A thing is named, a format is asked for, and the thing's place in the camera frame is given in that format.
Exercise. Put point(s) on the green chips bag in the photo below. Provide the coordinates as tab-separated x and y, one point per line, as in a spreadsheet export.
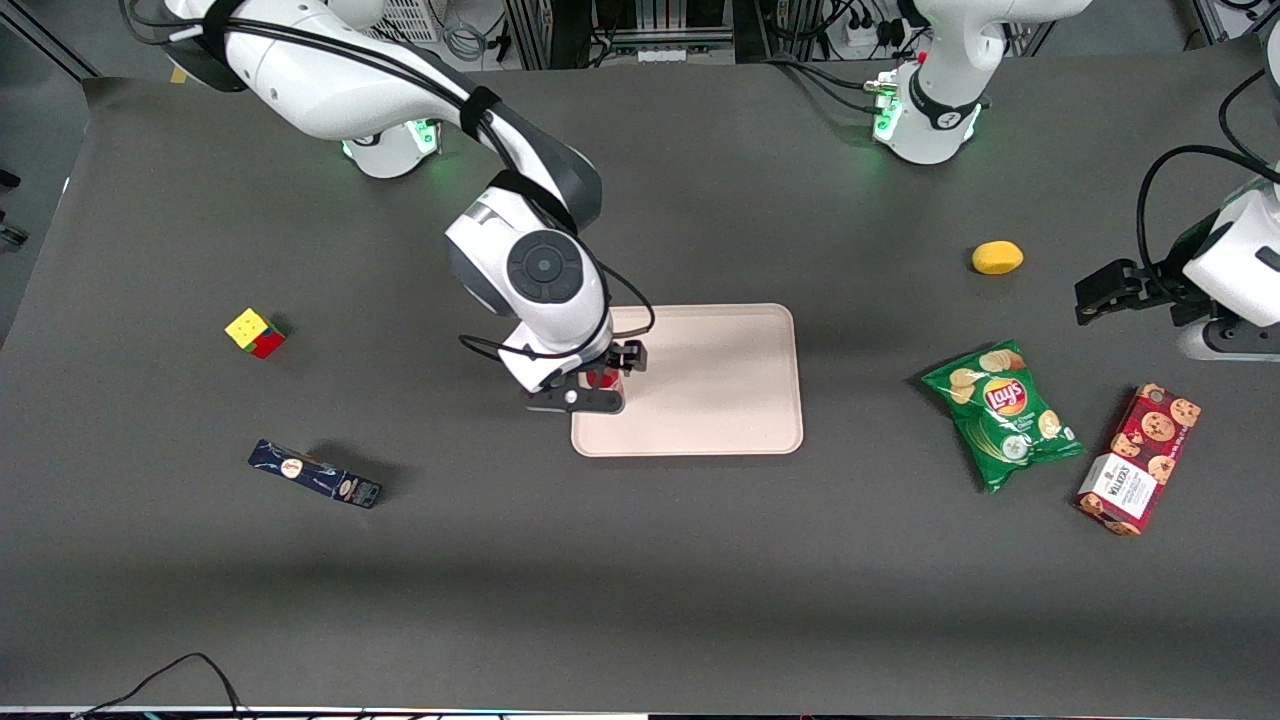
1000	415

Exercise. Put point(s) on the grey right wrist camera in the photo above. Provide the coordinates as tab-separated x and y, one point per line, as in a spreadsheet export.
580	400

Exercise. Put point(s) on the red coke bottle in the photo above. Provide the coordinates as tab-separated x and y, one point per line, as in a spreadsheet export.
600	378

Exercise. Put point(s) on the white power strip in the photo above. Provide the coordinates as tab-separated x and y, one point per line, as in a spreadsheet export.
872	35

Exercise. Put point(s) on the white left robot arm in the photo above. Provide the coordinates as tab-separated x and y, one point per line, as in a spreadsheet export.
940	100

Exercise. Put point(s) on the dark blue long box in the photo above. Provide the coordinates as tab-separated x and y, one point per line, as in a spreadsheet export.
315	475

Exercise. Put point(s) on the red cookie box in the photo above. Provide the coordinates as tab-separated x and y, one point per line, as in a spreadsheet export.
1140	460

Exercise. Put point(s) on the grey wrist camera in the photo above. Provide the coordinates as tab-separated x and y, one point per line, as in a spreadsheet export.
1225	342
580	400

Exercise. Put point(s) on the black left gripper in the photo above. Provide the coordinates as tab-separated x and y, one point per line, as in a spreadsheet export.
1163	281

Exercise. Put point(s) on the yellow lemon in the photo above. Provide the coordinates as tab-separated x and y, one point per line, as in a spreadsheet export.
997	258

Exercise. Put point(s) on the white vent grille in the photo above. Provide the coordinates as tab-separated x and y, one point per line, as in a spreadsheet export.
415	18

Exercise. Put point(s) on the black equipment rack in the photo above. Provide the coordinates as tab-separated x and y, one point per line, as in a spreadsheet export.
560	30

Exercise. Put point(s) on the grey metal frame bar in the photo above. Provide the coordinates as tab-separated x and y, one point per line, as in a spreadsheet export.
50	40

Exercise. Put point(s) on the colourful puzzle cube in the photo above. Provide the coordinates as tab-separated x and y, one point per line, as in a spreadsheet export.
255	333

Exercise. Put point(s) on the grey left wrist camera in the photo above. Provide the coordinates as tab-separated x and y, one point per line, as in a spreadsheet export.
1225	342

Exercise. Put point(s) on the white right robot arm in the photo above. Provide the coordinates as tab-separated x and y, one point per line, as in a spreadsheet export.
540	300

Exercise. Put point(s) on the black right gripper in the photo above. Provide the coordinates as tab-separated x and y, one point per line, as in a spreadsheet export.
627	357

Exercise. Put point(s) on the beige plastic tray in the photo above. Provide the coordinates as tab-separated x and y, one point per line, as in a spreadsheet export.
720	380

